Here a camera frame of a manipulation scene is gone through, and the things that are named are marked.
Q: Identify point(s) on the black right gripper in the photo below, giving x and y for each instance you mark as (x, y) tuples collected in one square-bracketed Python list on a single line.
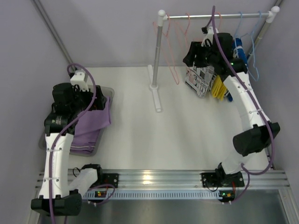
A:
[(195, 56)]

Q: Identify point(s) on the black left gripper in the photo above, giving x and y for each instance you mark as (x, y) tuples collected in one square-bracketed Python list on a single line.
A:
[(97, 99)]

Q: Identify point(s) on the purple trousers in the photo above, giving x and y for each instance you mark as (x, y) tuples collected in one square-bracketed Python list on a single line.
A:
[(89, 130)]

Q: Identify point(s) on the pink hanger of purple trousers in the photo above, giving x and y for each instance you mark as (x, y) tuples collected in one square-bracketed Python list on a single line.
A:
[(181, 35)]

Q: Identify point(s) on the pink hanger of black trousers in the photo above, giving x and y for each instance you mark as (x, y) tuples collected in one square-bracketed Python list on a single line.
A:
[(171, 64)]

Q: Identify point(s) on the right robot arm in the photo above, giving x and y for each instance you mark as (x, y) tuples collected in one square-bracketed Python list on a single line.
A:
[(258, 132)]

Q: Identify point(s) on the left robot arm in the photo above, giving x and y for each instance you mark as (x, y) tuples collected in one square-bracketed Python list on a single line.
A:
[(57, 197)]

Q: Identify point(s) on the black white print trousers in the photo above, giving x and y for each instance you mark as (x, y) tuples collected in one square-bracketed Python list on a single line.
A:
[(200, 79)]

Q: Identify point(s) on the yellow trousers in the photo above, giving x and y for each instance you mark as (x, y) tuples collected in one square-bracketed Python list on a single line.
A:
[(218, 90)]

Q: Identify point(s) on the blue white print trousers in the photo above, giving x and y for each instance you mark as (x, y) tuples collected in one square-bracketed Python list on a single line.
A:
[(237, 52)]

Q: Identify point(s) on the light blue hanger with trousers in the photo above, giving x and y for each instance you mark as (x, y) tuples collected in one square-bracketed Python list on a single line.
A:
[(236, 36)]

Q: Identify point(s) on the empty light blue hanger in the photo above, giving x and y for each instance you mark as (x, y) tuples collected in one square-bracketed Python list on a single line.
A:
[(252, 54)]

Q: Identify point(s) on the white metal clothes rack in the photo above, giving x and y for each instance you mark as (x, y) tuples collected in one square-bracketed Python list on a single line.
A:
[(153, 69)]

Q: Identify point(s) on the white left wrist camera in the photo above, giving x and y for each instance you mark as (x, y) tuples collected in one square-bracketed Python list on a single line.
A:
[(79, 79)]

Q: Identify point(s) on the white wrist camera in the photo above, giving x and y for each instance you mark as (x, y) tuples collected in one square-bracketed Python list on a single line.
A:
[(79, 79), (209, 35)]

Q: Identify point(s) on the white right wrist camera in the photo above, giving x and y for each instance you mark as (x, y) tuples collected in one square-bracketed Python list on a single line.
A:
[(209, 35)]

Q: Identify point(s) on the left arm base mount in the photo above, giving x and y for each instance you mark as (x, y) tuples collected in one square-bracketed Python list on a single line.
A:
[(108, 178)]

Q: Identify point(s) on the aluminium mounting rail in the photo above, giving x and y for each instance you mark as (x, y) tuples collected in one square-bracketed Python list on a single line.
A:
[(193, 179)]

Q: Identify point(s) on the blue slotted cable duct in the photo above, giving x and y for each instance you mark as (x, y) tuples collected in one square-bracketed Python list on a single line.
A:
[(165, 194)]

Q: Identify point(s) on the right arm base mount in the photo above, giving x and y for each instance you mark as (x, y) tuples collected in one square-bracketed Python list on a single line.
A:
[(212, 180)]

